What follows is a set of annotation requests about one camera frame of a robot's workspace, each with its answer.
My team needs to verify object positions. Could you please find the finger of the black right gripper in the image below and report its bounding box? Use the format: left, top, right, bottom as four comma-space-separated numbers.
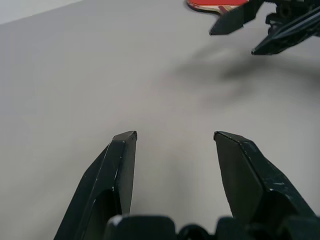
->
250, 9, 320, 56
209, 0, 261, 36

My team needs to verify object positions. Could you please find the red object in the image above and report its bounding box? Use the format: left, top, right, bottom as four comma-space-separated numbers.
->
185, 0, 249, 19

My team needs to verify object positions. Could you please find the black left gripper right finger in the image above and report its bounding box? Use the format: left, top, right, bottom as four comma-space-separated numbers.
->
213, 131, 320, 227

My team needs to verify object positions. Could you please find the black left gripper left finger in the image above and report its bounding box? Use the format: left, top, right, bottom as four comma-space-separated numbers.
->
52, 130, 138, 240

